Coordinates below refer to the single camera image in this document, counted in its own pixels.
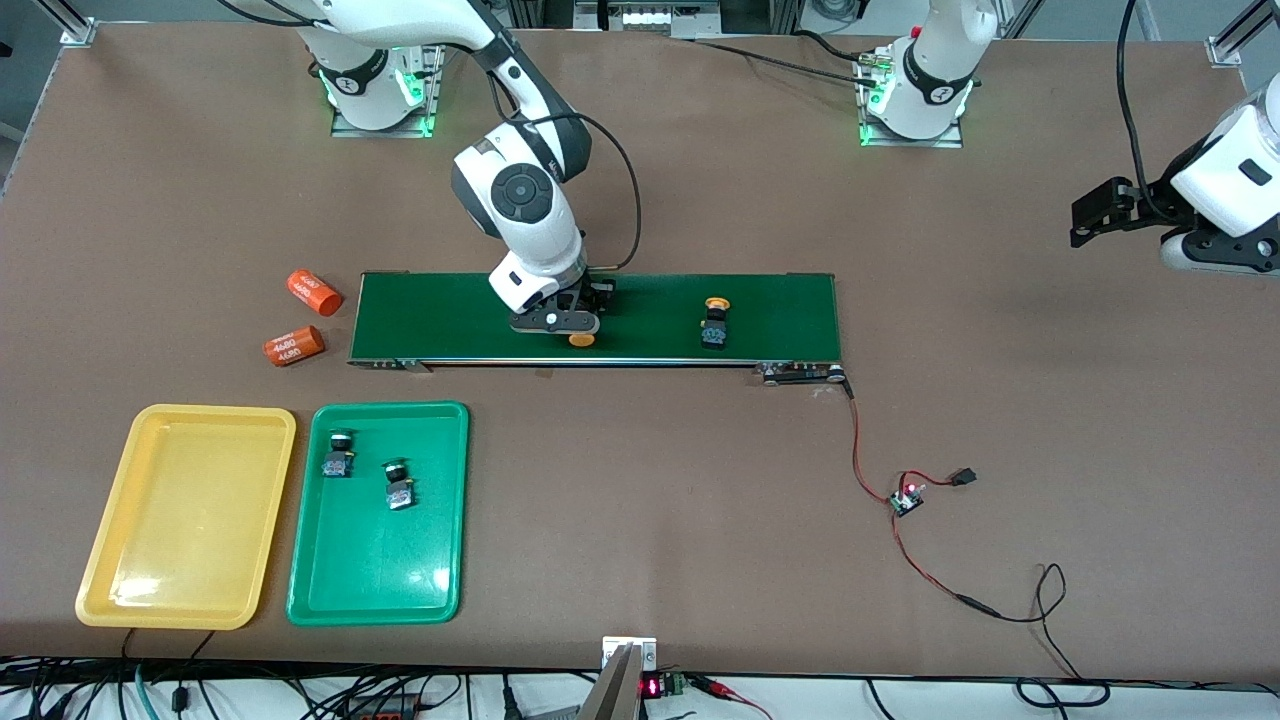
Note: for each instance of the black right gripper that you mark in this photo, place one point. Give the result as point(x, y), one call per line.
point(590, 297)

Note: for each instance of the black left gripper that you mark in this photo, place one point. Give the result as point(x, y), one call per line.
point(1150, 204)

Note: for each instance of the yellow cap push button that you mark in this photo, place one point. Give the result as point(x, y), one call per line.
point(713, 333)
point(581, 340)

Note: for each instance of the green cap push button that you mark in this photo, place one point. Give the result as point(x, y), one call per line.
point(338, 463)
point(400, 492)

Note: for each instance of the orange cylinder white print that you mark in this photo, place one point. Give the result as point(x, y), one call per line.
point(294, 346)
point(315, 294)

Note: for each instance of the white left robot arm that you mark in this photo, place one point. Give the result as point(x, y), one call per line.
point(1235, 160)

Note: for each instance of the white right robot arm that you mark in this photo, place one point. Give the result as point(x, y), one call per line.
point(525, 220)

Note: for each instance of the green belt conveyor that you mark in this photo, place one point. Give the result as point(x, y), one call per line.
point(780, 315)

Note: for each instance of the lit control box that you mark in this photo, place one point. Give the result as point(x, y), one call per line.
point(650, 15)

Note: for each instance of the green plastic tray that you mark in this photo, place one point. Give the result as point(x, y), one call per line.
point(380, 570)

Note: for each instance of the small circuit board red LED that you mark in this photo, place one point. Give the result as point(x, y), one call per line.
point(907, 497)

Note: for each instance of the red digit display module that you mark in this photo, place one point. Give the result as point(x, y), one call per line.
point(652, 687)

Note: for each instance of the red clip lead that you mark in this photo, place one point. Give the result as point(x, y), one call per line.
point(715, 688)

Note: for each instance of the red black power strip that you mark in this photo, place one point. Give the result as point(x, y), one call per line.
point(385, 712)

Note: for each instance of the yellow plastic tray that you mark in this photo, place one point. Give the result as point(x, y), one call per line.
point(185, 520)

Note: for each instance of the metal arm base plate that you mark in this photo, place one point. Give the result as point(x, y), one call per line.
point(380, 131)
point(910, 142)

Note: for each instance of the aluminium corner post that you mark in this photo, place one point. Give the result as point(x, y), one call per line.
point(1235, 40)
point(78, 28)

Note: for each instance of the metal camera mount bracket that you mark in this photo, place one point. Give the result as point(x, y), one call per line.
point(615, 690)

